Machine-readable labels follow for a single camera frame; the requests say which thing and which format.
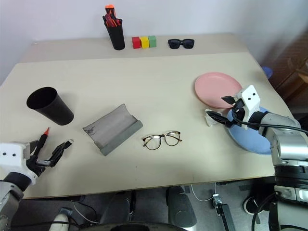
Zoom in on tortoiseshell clear eyeglasses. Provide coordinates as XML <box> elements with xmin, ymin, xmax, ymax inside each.
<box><xmin>141</xmin><ymin>130</ymin><xmax>183</xmax><ymax>151</ymax></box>

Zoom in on white tissue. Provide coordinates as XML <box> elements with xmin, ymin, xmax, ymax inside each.
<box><xmin>205</xmin><ymin>108</ymin><xmax>224</xmax><ymax>128</ymax></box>

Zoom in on brown wooden cabinet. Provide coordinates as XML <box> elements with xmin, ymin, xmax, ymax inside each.
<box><xmin>271</xmin><ymin>33</ymin><xmax>308</xmax><ymax>103</ymax></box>

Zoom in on blue round object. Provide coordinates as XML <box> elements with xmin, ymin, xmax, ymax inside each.
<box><xmin>261</xmin><ymin>66</ymin><xmax>274</xmax><ymax>79</ymax></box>

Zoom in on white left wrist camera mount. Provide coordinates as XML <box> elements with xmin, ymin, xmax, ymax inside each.
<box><xmin>0</xmin><ymin>142</ymin><xmax>37</xmax><ymax>186</ymax></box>

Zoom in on black pen with red tip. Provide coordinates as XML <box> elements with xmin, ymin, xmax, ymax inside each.
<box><xmin>35</xmin><ymin>127</ymin><xmax>51</xmax><ymax>156</ymax></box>

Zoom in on empty black cup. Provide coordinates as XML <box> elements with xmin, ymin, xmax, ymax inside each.
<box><xmin>26</xmin><ymin>87</ymin><xmax>75</xmax><ymax>126</ymax></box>

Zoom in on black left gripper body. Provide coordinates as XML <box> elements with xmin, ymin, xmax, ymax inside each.
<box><xmin>25</xmin><ymin>155</ymin><xmax>46</xmax><ymax>179</ymax></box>

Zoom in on black pen holder cup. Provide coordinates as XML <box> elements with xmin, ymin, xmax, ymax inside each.
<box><xmin>105</xmin><ymin>18</ymin><xmax>126</xmax><ymax>51</ymax></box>

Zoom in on white floor cable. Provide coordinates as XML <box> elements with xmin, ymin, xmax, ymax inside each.
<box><xmin>191</xmin><ymin>184</ymin><xmax>217</xmax><ymax>202</ymax></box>

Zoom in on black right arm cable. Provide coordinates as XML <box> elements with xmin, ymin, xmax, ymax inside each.
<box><xmin>231</xmin><ymin>100</ymin><xmax>308</xmax><ymax>135</ymax></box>

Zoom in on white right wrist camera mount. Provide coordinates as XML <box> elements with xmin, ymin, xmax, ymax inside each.
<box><xmin>233</xmin><ymin>84</ymin><xmax>262</xmax><ymax>131</ymax></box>

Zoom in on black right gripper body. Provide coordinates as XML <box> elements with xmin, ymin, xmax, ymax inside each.
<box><xmin>230</xmin><ymin>97</ymin><xmax>247</xmax><ymax>128</ymax></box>

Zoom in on dark rounded shape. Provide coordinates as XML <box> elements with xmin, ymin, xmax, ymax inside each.
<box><xmin>99</xmin><ymin>191</ymin><xmax>136</xmax><ymax>225</ymax></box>
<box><xmin>166</xmin><ymin>186</ymin><xmax>197</xmax><ymax>228</ymax></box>

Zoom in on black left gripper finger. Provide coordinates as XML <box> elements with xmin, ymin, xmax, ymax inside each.
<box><xmin>29</xmin><ymin>140</ymin><xmax>42</xmax><ymax>157</ymax></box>
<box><xmin>36</xmin><ymin>139</ymin><xmax>74</xmax><ymax>167</ymax></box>

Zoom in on black sunglasses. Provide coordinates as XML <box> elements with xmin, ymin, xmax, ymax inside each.
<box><xmin>167</xmin><ymin>38</ymin><xmax>196</xmax><ymax>50</ymax></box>

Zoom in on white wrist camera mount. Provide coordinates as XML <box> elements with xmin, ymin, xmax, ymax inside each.
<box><xmin>233</xmin><ymin>84</ymin><xmax>262</xmax><ymax>131</ymax></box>
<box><xmin>0</xmin><ymin>142</ymin><xmax>37</xmax><ymax>186</ymax></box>

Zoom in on pink plate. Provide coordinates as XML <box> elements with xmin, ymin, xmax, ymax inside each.
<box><xmin>194</xmin><ymin>71</ymin><xmax>244</xmax><ymax>110</ymax></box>

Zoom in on black shoe with white sole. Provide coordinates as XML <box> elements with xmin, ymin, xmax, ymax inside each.
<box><xmin>242</xmin><ymin>196</ymin><xmax>260</xmax><ymax>215</ymax></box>

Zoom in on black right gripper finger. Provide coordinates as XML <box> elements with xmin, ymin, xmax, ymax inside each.
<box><xmin>207</xmin><ymin>111</ymin><xmax>233</xmax><ymax>128</ymax></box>
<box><xmin>221</xmin><ymin>95</ymin><xmax>238</xmax><ymax>107</ymax></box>

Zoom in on black metal table bracket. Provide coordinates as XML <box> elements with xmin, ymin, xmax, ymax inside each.
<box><xmin>211</xmin><ymin>193</ymin><xmax>237</xmax><ymax>231</ymax></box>

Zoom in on blue plate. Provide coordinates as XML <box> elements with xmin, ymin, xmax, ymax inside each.
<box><xmin>227</xmin><ymin>107</ymin><xmax>274</xmax><ymax>155</ymax></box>

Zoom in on grey open glasses case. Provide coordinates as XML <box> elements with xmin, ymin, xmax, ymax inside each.
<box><xmin>82</xmin><ymin>103</ymin><xmax>143</xmax><ymax>157</ymax></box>

